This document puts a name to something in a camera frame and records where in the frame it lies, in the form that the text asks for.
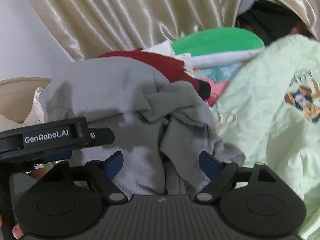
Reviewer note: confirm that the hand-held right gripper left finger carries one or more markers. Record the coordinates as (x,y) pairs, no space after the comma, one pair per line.
(115,163)

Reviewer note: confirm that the white lace cloth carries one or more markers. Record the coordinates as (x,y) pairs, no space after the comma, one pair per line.
(37,107)

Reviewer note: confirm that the green and white pillow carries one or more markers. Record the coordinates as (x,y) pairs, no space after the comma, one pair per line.
(217,40)

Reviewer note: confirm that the dark red garment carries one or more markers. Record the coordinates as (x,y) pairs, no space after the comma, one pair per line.
(162,62)

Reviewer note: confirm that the cream satin curtain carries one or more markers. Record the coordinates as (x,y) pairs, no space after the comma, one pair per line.
(100,10)

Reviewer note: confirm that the beige headboard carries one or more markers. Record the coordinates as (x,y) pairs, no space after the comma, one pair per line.
(15,92)

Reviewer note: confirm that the grey waffle-knit garment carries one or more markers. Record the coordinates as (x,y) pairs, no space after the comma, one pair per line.
(112,92)

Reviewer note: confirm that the person's left hand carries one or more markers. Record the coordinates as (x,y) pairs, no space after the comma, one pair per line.
(37,174)

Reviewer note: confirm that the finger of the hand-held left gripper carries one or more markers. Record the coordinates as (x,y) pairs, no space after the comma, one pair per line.
(102,136)
(58,155)

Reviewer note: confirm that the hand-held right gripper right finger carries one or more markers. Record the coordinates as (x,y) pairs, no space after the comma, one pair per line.
(207,163)

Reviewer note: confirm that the light green bear-print quilt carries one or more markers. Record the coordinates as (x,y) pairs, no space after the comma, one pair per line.
(262,110)

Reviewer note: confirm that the black cloth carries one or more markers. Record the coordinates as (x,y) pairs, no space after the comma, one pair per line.
(270,17)

